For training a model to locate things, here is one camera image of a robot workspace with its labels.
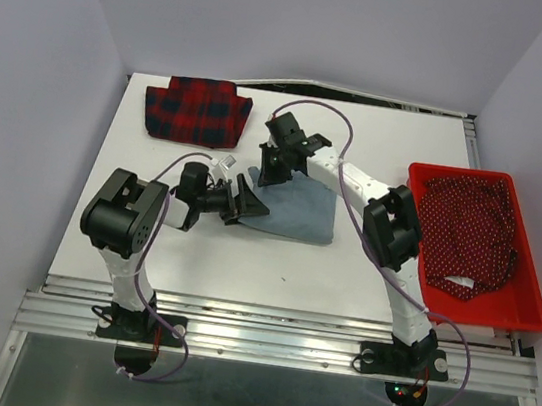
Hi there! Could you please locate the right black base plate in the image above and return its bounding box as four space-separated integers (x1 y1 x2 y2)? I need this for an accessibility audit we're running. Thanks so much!
351 340 449 382

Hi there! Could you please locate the red navy plaid skirt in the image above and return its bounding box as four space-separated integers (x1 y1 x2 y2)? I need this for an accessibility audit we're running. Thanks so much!
144 76 254 150

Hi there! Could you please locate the white label in bin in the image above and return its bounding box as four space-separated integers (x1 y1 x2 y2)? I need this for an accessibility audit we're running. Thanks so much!
445 275 475 289

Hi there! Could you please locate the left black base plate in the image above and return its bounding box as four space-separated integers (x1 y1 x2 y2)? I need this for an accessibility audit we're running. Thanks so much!
90 304 182 349

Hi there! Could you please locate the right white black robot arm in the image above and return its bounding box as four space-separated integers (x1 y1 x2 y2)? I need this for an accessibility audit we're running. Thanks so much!
259 112 438 374

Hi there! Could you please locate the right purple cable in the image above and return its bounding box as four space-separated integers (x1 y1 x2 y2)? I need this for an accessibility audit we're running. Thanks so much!
230 93 504 406

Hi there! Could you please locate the aluminium front rail frame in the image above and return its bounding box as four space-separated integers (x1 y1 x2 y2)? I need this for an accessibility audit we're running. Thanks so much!
0 274 539 406

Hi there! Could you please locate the purple cable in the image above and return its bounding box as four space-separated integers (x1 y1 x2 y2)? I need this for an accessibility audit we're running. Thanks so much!
230 93 504 406
117 145 223 388

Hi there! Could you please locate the dark red dotted skirt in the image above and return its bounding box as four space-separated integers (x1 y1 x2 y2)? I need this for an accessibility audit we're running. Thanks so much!
418 175 518 301

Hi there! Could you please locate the aluminium right side rail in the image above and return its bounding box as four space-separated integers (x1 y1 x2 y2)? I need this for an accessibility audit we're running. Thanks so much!
462 115 481 170

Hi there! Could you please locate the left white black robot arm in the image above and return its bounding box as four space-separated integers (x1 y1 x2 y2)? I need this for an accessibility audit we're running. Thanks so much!
80 161 270 342

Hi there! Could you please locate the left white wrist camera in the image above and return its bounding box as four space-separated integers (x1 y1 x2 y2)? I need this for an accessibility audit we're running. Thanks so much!
210 155 237 180

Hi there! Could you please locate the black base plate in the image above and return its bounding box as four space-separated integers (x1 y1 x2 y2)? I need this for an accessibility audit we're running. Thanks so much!
90 304 182 349
351 340 449 382

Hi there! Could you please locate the light blue denim skirt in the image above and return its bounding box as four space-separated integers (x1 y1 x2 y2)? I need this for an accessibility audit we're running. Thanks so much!
240 166 337 245

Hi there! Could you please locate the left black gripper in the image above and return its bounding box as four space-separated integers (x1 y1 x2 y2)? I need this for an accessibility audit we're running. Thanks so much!
193 168 273 231

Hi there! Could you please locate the red plastic bin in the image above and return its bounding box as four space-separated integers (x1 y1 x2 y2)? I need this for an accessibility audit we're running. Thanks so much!
408 163 542 333

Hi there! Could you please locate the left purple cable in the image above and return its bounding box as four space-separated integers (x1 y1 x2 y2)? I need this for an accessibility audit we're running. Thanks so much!
117 145 223 388

